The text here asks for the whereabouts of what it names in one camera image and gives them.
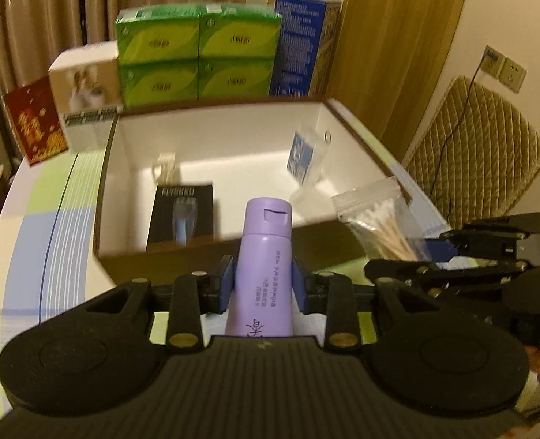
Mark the black power cable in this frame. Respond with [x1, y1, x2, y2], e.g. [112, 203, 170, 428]
[428, 52, 494, 213]

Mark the wall socket plate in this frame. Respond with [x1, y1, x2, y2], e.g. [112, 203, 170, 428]
[496, 56, 527, 93]
[481, 45, 504, 77]

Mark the clear packet with blue label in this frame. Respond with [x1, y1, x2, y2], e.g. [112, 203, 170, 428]
[286, 121, 332, 202]

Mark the cotton swab bag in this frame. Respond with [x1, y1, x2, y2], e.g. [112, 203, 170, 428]
[331, 177, 428, 261]

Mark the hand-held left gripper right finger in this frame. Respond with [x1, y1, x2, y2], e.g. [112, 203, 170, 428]
[292, 258, 441, 354]

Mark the white product box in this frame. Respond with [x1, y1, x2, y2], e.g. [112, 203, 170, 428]
[48, 40, 124, 151]

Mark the black shaver packet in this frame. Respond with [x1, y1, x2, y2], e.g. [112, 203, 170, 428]
[146, 184, 215, 251]

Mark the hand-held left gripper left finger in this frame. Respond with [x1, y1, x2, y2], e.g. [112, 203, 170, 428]
[86, 255, 235, 354]

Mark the tall blue box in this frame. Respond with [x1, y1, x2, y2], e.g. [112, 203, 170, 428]
[269, 0, 341, 98]

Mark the brown cardboard box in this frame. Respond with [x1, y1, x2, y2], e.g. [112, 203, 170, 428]
[93, 97, 454, 294]

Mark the purple tube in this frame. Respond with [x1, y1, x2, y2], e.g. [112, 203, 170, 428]
[224, 198, 295, 337]

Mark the checked cloth desktop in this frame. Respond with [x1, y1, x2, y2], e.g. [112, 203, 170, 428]
[0, 146, 456, 367]

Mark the white ampoule strip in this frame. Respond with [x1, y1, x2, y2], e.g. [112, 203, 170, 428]
[153, 152, 179, 184]

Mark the quilted chair cushion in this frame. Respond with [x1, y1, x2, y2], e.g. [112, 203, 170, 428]
[402, 75, 540, 230]

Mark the red gold-print gift box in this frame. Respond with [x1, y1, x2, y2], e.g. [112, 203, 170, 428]
[2, 76, 68, 166]

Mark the wooden panel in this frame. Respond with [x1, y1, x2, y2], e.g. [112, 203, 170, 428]
[334, 0, 475, 157]

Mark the beige curtain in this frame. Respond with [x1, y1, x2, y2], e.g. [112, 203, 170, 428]
[0, 0, 281, 98]

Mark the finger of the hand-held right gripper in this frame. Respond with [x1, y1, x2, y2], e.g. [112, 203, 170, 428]
[428, 213, 540, 262]
[365, 258, 533, 300]

